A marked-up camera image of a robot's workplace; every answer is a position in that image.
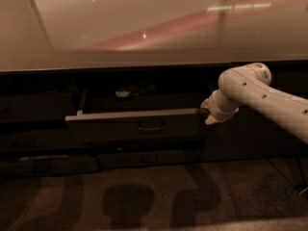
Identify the green snack bag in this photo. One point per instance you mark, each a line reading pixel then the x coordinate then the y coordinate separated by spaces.
pixel 130 91

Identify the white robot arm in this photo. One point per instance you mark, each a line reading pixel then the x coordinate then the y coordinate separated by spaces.
pixel 249 85

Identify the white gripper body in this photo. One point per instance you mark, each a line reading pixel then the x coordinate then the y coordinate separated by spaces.
pixel 218 111

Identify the dark cabinet door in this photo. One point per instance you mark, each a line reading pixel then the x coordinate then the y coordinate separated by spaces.
pixel 249 135

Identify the dark drawer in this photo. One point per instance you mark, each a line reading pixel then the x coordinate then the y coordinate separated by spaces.
pixel 140 146
pixel 144 117
pixel 149 158
pixel 50 165
pixel 36 107
pixel 36 140

